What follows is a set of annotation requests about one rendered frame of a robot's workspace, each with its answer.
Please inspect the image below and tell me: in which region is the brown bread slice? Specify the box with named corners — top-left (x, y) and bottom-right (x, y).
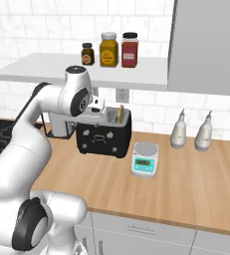
top-left (117, 105), bottom-right (125, 126)

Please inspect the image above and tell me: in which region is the white wall shelf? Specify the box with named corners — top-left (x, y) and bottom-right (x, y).
top-left (0, 52), bottom-right (170, 93)

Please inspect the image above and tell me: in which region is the white wall socket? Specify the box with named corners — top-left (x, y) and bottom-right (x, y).
top-left (115, 88), bottom-right (130, 105)

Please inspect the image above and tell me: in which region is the grey wall cupboard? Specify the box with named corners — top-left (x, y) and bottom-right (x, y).
top-left (166, 0), bottom-right (230, 98)

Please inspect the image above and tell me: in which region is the yellow jar with grey lid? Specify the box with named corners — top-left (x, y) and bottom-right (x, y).
top-left (99, 31), bottom-right (119, 69)

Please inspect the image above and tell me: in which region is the white and teal kitchen scale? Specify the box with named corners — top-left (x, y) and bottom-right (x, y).
top-left (130, 141), bottom-right (160, 178)

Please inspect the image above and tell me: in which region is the grey drawer handle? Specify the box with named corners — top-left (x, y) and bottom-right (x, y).
top-left (126, 223), bottom-right (156, 233)

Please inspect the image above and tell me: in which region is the white spout bottle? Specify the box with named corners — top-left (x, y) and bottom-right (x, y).
top-left (169, 108), bottom-right (188, 150)
top-left (193, 110), bottom-right (214, 152)

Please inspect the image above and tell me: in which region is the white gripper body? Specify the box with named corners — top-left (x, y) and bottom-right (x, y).
top-left (87, 98), bottom-right (108, 117)

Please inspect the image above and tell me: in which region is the red jar with black lid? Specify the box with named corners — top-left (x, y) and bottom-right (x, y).
top-left (120, 32), bottom-right (140, 69)

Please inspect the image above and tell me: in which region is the black toaster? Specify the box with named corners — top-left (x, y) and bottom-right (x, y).
top-left (75, 107), bottom-right (133, 159)

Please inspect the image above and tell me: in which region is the grey narrow cupboard door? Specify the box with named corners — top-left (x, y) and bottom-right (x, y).
top-left (73, 211), bottom-right (97, 255)

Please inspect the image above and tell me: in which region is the white appliance in wire stand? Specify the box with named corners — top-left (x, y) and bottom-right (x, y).
top-left (41, 112), bottom-right (80, 140)

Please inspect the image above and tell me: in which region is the grey drawer front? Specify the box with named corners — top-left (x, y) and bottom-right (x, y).
top-left (90, 211), bottom-right (198, 249)
top-left (189, 229), bottom-right (230, 255)

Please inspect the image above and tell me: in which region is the small brown jar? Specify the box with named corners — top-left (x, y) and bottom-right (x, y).
top-left (81, 42), bottom-right (96, 67)

